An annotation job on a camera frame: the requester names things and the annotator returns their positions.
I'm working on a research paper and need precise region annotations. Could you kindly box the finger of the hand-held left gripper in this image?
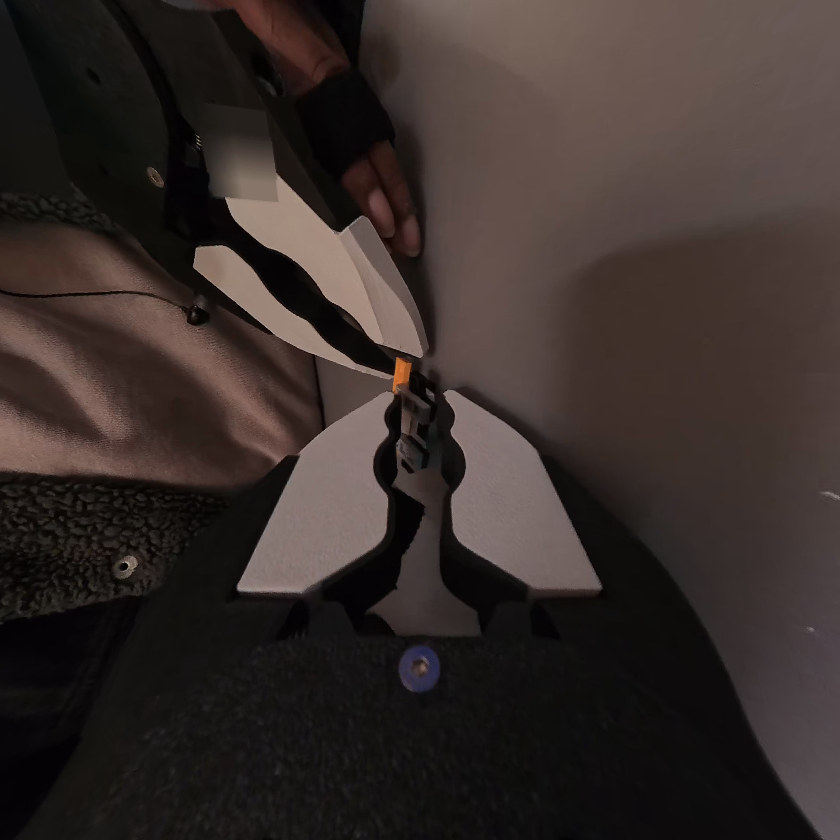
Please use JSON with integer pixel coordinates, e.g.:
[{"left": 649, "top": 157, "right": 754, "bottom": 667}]
[
  {"left": 193, "top": 245, "right": 396, "bottom": 383},
  {"left": 226, "top": 172, "right": 432, "bottom": 360}
]

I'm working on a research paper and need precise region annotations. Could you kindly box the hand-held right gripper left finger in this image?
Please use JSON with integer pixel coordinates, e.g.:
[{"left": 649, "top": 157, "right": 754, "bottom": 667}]
[{"left": 236, "top": 392, "right": 426, "bottom": 597}]

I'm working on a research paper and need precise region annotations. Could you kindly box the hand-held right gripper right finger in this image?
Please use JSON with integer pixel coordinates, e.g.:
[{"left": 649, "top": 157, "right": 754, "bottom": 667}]
[{"left": 440, "top": 388, "right": 603, "bottom": 597}]

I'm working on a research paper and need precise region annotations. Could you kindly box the small lego subassembly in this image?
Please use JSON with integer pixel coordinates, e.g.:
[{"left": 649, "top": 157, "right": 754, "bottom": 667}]
[{"left": 392, "top": 357, "right": 442, "bottom": 475}]

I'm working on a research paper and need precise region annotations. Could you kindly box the person's left hand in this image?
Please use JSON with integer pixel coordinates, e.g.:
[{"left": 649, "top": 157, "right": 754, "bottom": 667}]
[{"left": 230, "top": 0, "right": 422, "bottom": 258}]

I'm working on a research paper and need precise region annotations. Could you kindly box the beige sweatshirt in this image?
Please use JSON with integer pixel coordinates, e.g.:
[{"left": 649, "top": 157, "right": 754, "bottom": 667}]
[{"left": 0, "top": 223, "right": 326, "bottom": 490}]

